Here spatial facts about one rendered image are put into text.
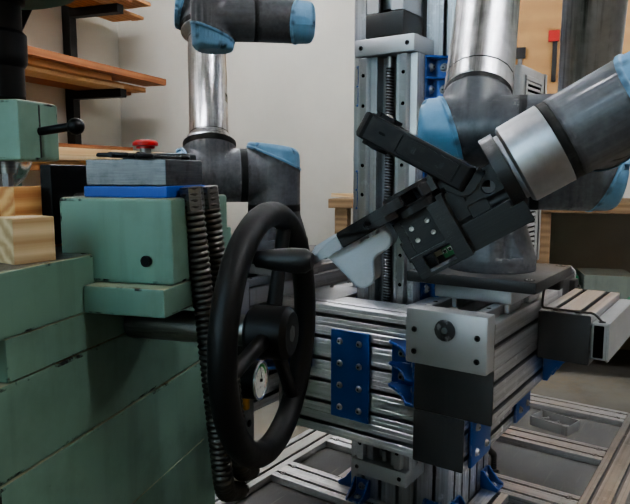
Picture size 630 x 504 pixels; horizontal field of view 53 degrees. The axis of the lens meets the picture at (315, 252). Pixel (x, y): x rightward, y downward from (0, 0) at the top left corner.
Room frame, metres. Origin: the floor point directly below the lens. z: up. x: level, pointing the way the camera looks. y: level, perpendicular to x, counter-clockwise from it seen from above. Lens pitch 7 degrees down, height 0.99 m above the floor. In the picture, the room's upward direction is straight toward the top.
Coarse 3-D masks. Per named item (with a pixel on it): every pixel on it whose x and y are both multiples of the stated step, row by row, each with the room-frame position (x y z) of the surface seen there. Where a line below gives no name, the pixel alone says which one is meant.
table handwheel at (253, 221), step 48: (240, 240) 0.60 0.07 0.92; (288, 240) 0.72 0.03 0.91; (240, 288) 0.57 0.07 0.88; (144, 336) 0.71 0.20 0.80; (192, 336) 0.69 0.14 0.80; (240, 336) 0.68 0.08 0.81; (288, 336) 0.66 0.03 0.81; (288, 384) 0.73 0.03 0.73; (240, 432) 0.57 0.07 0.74; (288, 432) 0.70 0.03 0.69
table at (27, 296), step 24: (0, 264) 0.59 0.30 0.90; (24, 264) 0.59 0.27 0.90; (48, 264) 0.60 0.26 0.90; (72, 264) 0.63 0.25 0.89; (0, 288) 0.54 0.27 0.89; (24, 288) 0.57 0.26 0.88; (48, 288) 0.60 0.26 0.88; (72, 288) 0.63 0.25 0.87; (96, 288) 0.64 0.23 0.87; (120, 288) 0.63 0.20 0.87; (144, 288) 0.63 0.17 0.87; (168, 288) 0.63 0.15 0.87; (0, 312) 0.54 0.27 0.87; (24, 312) 0.56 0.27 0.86; (48, 312) 0.59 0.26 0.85; (72, 312) 0.63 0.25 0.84; (96, 312) 0.64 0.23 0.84; (120, 312) 0.63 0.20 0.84; (144, 312) 0.63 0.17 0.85; (168, 312) 0.63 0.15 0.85; (0, 336) 0.53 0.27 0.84
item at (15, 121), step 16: (0, 112) 0.74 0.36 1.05; (16, 112) 0.73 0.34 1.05; (32, 112) 0.75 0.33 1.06; (48, 112) 0.78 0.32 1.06; (0, 128) 0.74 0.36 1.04; (16, 128) 0.73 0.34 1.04; (32, 128) 0.75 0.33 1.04; (0, 144) 0.74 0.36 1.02; (16, 144) 0.73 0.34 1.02; (32, 144) 0.75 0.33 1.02; (48, 144) 0.78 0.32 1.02; (0, 160) 0.74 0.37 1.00; (16, 160) 0.74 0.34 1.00; (32, 160) 0.75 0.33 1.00; (48, 160) 0.78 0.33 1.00
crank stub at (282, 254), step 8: (280, 248) 0.61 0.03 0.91; (288, 248) 0.60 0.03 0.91; (296, 248) 0.60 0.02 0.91; (304, 248) 0.60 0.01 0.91; (256, 256) 0.61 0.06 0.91; (264, 256) 0.60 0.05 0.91; (272, 256) 0.60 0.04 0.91; (280, 256) 0.60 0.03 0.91; (288, 256) 0.59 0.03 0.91; (296, 256) 0.59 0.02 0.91; (304, 256) 0.59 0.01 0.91; (312, 256) 0.60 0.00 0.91; (256, 264) 0.61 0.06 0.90; (264, 264) 0.60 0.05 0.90; (272, 264) 0.60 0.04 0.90; (280, 264) 0.60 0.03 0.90; (288, 264) 0.59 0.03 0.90; (296, 264) 0.59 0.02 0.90; (304, 264) 0.59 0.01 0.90; (312, 264) 0.60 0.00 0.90; (288, 272) 0.60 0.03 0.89; (296, 272) 0.60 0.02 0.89; (304, 272) 0.60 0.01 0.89
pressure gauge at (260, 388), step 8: (256, 360) 0.97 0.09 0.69; (248, 368) 0.95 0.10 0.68; (256, 368) 0.95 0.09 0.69; (264, 368) 0.98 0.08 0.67; (248, 376) 0.94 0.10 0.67; (256, 376) 0.95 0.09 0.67; (264, 376) 0.98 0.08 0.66; (248, 384) 0.94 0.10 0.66; (256, 384) 0.95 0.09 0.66; (264, 384) 0.98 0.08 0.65; (248, 392) 0.94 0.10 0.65; (256, 392) 0.95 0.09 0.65; (264, 392) 0.98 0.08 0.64; (248, 400) 0.97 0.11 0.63; (248, 408) 0.97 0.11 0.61
